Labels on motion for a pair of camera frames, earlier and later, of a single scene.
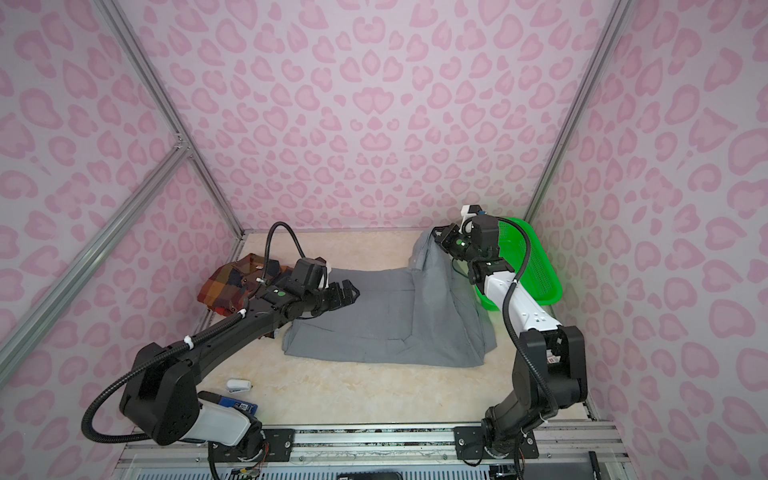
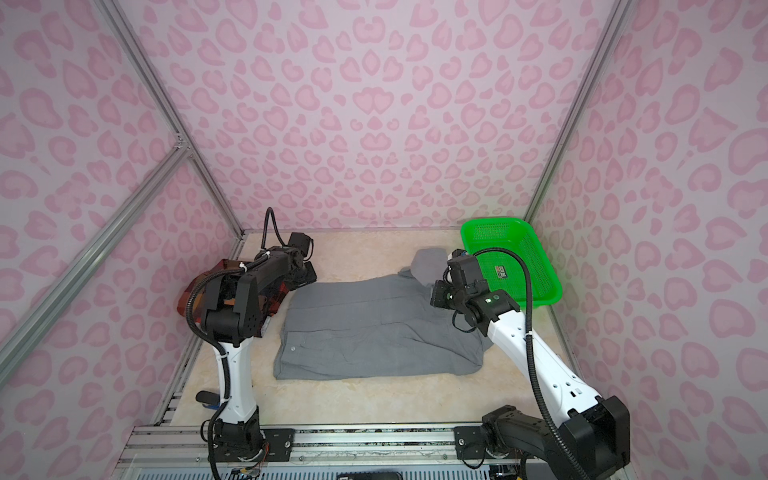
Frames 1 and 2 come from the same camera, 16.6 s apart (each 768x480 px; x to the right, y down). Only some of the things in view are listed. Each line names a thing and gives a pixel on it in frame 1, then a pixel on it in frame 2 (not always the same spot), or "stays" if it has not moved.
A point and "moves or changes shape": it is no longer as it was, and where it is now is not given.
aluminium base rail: (580, 450) stays
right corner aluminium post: (585, 105) stays
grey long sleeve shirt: (427, 314) moves or changes shape
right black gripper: (450, 230) → (438, 291)
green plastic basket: (539, 280) stays
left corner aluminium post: (167, 110) stays
